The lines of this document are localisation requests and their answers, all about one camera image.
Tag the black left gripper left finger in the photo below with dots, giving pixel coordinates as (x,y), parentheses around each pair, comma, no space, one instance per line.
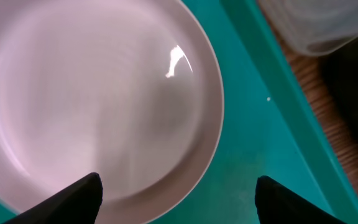
(78,203)

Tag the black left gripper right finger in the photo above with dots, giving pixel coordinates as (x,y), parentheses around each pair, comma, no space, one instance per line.
(277,204)

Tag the large white plate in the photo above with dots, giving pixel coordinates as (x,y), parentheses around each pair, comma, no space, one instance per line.
(131,90)

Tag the clear plastic waste bin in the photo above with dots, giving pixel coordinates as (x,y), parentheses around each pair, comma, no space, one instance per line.
(313,27)

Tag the teal plastic tray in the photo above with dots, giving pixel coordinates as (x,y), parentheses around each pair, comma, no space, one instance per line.
(268,128)

